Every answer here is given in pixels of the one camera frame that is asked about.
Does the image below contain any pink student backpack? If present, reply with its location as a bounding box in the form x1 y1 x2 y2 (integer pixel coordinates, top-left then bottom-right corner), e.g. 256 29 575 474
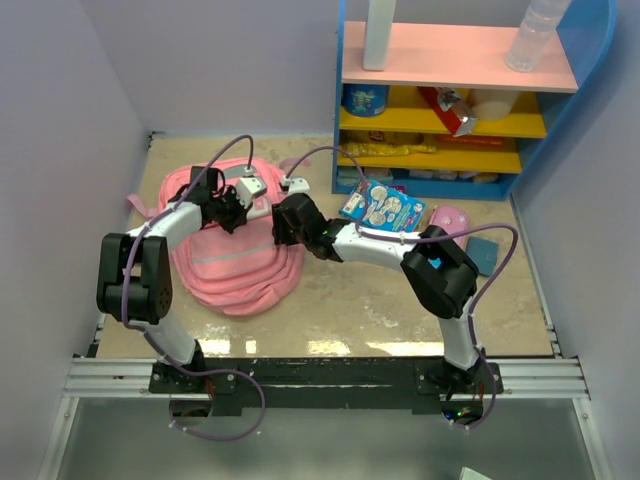
144 158 305 316

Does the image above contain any pink pencil case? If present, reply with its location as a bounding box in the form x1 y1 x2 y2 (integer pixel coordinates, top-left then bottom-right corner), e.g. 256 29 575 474
428 205 469 235

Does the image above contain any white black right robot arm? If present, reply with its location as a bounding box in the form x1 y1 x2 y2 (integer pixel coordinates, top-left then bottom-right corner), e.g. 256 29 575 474
272 193 481 393

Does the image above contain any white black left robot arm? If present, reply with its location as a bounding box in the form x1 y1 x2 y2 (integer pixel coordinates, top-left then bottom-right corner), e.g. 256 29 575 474
96 166 266 392

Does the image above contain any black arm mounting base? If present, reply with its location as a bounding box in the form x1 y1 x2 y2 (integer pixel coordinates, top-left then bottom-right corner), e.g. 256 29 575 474
149 357 504 420

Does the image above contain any yellow chips bag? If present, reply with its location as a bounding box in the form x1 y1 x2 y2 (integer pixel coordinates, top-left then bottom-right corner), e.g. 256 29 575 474
340 131 437 157

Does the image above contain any blue illustrated book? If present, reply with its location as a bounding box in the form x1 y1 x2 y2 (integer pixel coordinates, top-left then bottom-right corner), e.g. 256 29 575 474
339 180 427 232

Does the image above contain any blue round tin can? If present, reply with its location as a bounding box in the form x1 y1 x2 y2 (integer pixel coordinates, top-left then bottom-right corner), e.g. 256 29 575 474
342 83 390 118

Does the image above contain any red flat package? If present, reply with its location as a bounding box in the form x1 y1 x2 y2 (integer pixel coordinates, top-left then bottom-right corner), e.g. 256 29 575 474
435 134 516 152

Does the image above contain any blue wooden shelf unit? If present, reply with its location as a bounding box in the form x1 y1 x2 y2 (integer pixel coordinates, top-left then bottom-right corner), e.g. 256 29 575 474
334 1 617 200

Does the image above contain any dark blue notebook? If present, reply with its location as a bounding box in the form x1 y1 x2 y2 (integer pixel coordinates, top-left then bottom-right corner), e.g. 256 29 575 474
466 236 499 277

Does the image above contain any red snack box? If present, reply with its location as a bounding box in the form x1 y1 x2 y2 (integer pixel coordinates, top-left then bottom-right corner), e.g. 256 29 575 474
417 86 478 137

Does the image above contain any white tall bottle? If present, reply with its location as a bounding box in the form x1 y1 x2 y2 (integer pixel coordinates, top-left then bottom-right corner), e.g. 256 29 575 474
363 0 396 71

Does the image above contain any white plastic cup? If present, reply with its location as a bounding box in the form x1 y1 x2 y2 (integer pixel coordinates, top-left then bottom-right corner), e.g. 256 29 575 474
467 89 520 121

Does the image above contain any clear plastic water bottle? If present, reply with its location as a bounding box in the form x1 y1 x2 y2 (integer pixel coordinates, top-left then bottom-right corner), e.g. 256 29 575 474
505 0 572 73

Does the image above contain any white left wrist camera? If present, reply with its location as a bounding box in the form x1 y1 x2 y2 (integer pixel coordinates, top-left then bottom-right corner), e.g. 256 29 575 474
235 176 267 209

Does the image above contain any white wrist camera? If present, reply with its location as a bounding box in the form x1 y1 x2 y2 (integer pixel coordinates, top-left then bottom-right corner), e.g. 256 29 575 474
279 175 310 195
235 176 267 209

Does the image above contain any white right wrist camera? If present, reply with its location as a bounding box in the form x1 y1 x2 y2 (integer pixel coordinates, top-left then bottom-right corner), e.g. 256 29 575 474
279 175 310 195

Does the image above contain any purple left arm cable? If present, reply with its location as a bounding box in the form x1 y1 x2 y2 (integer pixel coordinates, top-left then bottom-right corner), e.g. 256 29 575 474
112 133 267 442

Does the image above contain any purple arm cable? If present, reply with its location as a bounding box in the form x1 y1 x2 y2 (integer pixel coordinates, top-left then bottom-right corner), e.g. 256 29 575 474
287 146 519 431
112 133 267 442

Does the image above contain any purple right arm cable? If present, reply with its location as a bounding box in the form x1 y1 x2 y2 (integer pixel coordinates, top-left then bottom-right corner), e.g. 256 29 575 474
287 146 519 431

